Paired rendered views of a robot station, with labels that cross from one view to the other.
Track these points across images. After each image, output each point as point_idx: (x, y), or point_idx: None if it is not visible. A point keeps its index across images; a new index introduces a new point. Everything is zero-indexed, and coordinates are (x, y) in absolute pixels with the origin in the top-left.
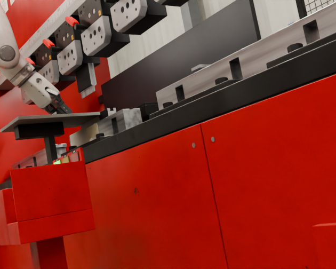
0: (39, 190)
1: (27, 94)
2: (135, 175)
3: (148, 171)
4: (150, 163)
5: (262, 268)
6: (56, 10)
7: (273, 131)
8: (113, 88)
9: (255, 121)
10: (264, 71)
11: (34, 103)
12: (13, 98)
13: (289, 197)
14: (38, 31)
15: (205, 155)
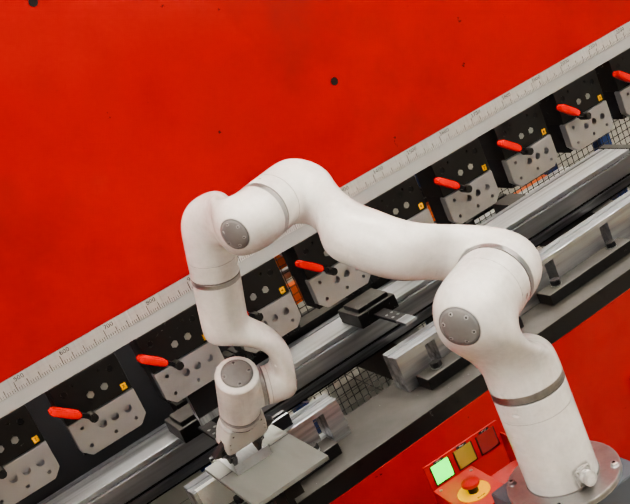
0: None
1: (234, 440)
2: (464, 438)
3: (482, 423)
4: (484, 415)
5: (599, 429)
6: (140, 304)
7: (596, 336)
8: None
9: (583, 335)
10: (586, 300)
11: (230, 451)
12: None
13: (611, 372)
14: (62, 352)
15: None
